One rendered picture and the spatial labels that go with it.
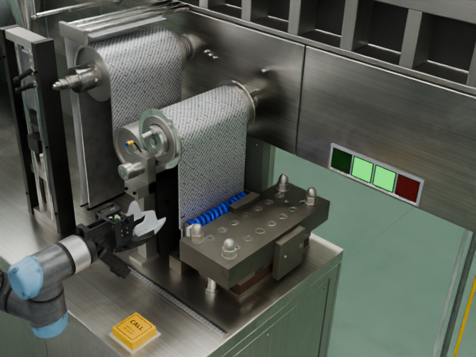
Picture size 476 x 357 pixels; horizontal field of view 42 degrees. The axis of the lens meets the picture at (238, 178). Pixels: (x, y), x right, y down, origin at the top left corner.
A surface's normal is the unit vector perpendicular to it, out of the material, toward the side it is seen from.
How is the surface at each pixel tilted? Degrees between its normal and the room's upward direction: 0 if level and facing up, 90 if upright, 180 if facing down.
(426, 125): 90
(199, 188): 90
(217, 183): 90
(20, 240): 0
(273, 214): 0
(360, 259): 0
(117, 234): 88
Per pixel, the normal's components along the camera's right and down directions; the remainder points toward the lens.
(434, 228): 0.04, -0.86
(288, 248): 0.74, 0.37
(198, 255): -0.67, 0.36
